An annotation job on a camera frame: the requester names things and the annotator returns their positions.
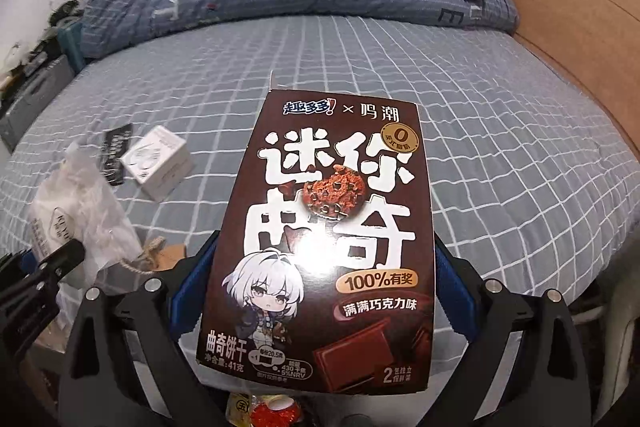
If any brown paper tag with twine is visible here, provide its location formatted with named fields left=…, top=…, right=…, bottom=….
left=117, top=237, right=188, bottom=278

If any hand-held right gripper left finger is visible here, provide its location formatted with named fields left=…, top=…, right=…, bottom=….
left=62, top=229, right=236, bottom=427

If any wooden headboard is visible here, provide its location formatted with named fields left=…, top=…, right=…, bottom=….
left=505, top=0, right=640, bottom=138

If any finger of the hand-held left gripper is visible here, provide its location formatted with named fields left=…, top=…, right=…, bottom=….
left=0, top=247, right=41, bottom=280
left=0, top=238, right=86, bottom=313

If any teal box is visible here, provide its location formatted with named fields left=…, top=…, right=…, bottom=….
left=57, top=19, right=86, bottom=72

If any red plastic bag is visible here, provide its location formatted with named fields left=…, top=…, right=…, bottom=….
left=250, top=394, right=303, bottom=427

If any grey storage box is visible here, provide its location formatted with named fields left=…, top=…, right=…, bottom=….
left=0, top=54, right=76, bottom=152

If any small black packet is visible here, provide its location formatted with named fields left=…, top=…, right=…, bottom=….
left=100, top=123, right=135, bottom=185

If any clear plastic bag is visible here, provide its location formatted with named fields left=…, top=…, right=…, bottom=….
left=27, top=142, right=148, bottom=338

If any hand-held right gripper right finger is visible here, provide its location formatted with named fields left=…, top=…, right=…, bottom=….
left=430, top=234, right=586, bottom=427

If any white plastic furniture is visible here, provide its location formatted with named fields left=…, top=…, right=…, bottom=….
left=570, top=287, right=631, bottom=358

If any small white box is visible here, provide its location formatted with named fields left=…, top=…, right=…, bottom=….
left=120, top=125, right=195, bottom=202

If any brown cookie box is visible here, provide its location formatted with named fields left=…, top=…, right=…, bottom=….
left=195, top=69, right=441, bottom=395

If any grey checked bed sheet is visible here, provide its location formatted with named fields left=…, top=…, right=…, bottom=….
left=0, top=14, right=628, bottom=343

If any dark bedside clutter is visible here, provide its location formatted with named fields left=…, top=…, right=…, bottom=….
left=35, top=0, right=83, bottom=42

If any yellow snack packet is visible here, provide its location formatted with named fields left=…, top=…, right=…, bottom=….
left=227, top=394, right=256, bottom=427

